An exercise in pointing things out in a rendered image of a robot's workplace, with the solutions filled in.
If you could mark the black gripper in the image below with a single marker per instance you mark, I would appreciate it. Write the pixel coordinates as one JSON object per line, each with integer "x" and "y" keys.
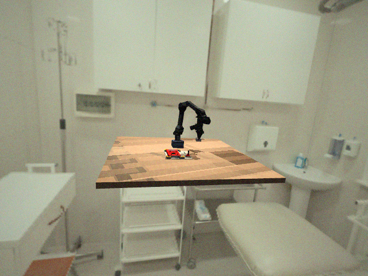
{"x": 199, "y": 130}

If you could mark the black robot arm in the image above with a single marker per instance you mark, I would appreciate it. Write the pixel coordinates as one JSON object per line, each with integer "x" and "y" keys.
{"x": 201, "y": 118}

